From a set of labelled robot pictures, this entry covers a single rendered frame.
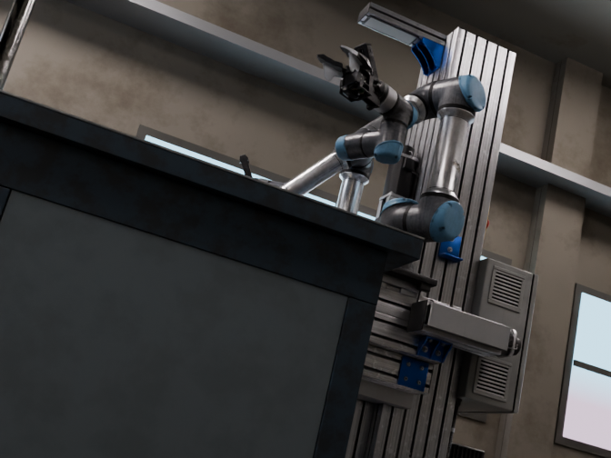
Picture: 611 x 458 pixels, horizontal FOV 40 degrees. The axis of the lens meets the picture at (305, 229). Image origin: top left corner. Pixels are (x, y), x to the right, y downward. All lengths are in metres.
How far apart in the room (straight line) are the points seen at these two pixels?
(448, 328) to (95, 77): 2.86
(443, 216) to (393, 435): 0.70
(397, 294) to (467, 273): 0.44
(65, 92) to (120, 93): 0.29
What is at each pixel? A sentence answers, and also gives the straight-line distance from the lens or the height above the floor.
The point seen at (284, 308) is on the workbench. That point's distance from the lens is 1.29.
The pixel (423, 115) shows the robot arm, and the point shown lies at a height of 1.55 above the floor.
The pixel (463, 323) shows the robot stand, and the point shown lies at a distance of 2.42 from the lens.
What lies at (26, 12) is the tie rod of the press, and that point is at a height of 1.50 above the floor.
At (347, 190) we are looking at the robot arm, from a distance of 3.20.
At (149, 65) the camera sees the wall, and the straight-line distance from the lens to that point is 4.80.
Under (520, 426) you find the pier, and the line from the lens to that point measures 5.20.
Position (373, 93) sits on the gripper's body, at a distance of 2.30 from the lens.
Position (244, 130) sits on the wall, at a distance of 4.82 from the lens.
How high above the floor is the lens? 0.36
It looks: 17 degrees up
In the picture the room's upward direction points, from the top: 14 degrees clockwise
